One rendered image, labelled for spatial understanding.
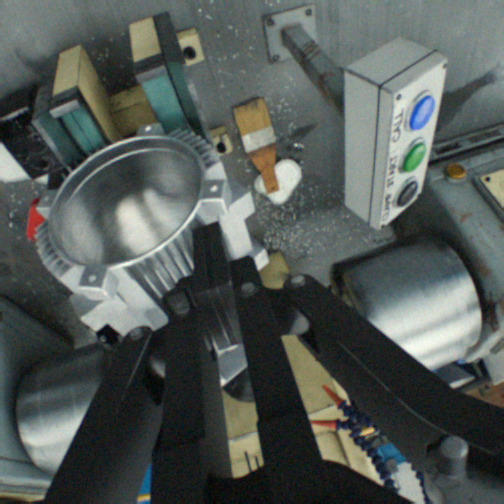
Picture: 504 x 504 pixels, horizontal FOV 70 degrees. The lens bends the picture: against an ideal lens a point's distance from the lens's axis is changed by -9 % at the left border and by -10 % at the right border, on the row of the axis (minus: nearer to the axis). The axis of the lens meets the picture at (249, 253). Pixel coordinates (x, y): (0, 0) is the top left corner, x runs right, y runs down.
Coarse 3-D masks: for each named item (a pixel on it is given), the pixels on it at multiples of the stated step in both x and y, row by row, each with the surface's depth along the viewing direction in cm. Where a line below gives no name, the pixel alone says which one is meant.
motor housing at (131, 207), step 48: (144, 144) 40; (192, 144) 38; (96, 192) 42; (144, 192) 46; (192, 192) 45; (48, 240) 34; (96, 240) 44; (144, 240) 52; (240, 240) 43; (144, 288) 34
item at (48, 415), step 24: (48, 360) 69; (72, 360) 66; (96, 360) 65; (24, 384) 66; (48, 384) 63; (72, 384) 62; (96, 384) 61; (24, 408) 62; (48, 408) 61; (72, 408) 60; (24, 432) 61; (48, 432) 59; (72, 432) 59; (48, 456) 60
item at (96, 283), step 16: (144, 128) 40; (160, 128) 40; (48, 192) 38; (208, 192) 33; (224, 192) 33; (48, 208) 37; (208, 208) 34; (224, 208) 34; (96, 272) 31; (80, 288) 31; (96, 288) 30; (112, 288) 32
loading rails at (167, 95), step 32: (160, 32) 39; (192, 32) 44; (64, 64) 40; (160, 64) 35; (192, 64) 47; (64, 96) 36; (96, 96) 42; (128, 96) 48; (160, 96) 39; (192, 96) 38; (64, 128) 38; (96, 128) 39; (128, 128) 49; (192, 128) 42; (224, 128) 57; (64, 160) 39
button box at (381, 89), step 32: (352, 64) 28; (384, 64) 28; (416, 64) 27; (352, 96) 30; (384, 96) 27; (416, 96) 28; (352, 128) 32; (384, 128) 29; (352, 160) 36; (384, 160) 32; (352, 192) 39; (384, 192) 35; (384, 224) 39
